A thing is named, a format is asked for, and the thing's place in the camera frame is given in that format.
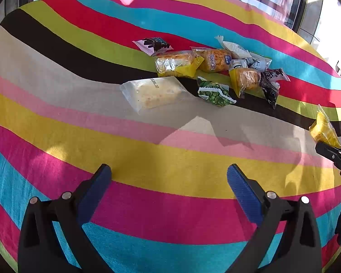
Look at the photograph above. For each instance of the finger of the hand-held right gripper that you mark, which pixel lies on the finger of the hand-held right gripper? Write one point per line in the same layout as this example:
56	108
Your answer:
329	150

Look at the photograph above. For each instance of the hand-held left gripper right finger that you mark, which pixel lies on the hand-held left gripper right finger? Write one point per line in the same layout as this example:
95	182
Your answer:
243	193

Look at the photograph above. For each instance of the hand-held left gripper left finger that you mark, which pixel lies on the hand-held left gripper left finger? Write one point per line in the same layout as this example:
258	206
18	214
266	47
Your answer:
98	187

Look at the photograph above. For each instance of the yellow bread snack packet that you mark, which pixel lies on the yellow bread snack packet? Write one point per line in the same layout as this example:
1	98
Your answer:
324	130
244	79
173	62

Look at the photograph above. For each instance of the white blue patterned snack packet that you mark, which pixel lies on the white blue patterned snack packet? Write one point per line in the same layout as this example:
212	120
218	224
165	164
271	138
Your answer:
258	62

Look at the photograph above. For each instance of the striped tablecloth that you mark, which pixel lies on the striped tablecloth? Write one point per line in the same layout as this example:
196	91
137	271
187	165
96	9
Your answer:
159	153

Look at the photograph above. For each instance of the pink black snack packet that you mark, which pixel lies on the pink black snack packet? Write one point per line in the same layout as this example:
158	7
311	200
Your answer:
155	45
275	74

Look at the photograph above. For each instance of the green snack packet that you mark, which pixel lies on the green snack packet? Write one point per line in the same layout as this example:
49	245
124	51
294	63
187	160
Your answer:
214	92

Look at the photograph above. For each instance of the large clear bread packet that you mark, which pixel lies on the large clear bread packet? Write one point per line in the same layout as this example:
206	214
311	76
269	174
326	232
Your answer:
153	92

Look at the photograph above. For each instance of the white printed snack packet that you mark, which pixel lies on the white printed snack packet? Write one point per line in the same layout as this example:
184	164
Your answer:
238	63

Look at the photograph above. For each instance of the orange corn snack packet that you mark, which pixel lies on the orange corn snack packet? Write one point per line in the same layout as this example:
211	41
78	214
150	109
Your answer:
213	59

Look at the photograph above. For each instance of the clear white snack packet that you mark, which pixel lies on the clear white snack packet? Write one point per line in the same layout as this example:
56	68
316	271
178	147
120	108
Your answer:
233	47

